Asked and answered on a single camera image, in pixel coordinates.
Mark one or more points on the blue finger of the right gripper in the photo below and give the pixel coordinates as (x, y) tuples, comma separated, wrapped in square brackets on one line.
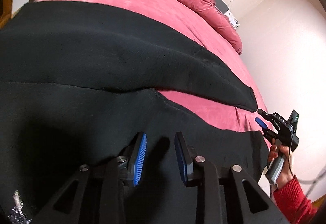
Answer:
[(263, 113), (261, 123)]

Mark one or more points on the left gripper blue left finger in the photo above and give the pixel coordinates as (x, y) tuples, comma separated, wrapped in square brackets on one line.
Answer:
[(132, 168)]

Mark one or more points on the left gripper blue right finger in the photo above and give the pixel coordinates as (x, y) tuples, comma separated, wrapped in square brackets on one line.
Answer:
[(185, 155)]

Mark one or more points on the black pants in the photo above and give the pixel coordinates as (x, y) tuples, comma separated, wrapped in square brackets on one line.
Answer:
[(80, 80)]

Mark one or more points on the red sleeve right forearm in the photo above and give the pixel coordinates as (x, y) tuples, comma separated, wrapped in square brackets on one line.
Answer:
[(292, 202)]

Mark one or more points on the person's right hand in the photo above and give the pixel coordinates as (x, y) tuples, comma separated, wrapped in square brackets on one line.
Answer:
[(286, 173)]

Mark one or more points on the pink bed cover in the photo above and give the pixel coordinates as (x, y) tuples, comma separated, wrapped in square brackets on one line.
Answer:
[(181, 18)]

